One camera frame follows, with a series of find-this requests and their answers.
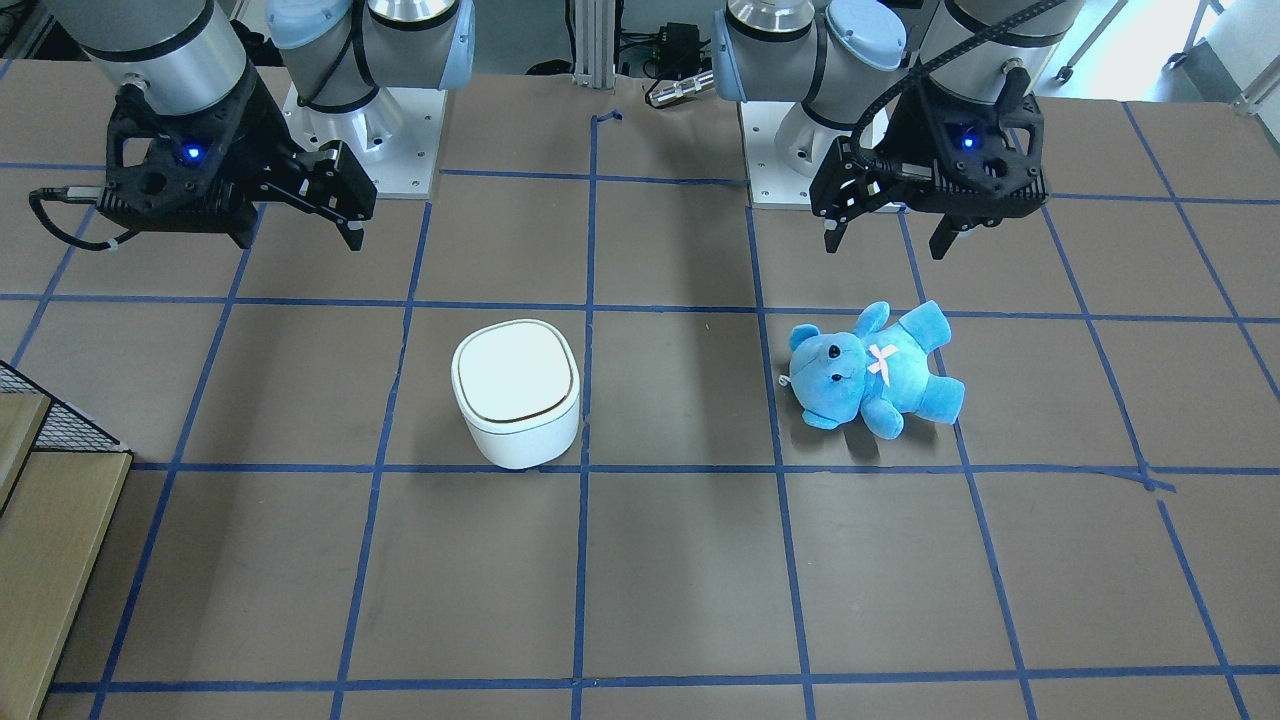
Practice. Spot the white lidded trash can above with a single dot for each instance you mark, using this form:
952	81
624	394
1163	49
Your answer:
519	389

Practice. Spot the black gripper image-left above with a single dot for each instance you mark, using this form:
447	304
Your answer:
262	140

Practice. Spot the black corrugated cable image-right arm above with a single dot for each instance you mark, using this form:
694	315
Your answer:
969	47

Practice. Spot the silver metal connector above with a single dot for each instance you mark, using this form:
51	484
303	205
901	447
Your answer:
665	93

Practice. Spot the aluminium profile post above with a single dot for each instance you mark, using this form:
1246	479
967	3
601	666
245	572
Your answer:
595	37

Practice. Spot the blue teddy bear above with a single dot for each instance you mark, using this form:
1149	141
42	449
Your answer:
877	371

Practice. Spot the wooden shelf with wire mesh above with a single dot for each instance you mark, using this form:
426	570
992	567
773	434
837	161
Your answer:
62	477

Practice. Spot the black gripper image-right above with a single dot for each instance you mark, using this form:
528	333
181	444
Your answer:
897	137

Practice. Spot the black power adapter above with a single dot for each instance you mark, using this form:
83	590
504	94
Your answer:
677	43

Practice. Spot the silver robot arm image-right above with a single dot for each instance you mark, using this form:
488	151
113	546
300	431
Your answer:
828	61

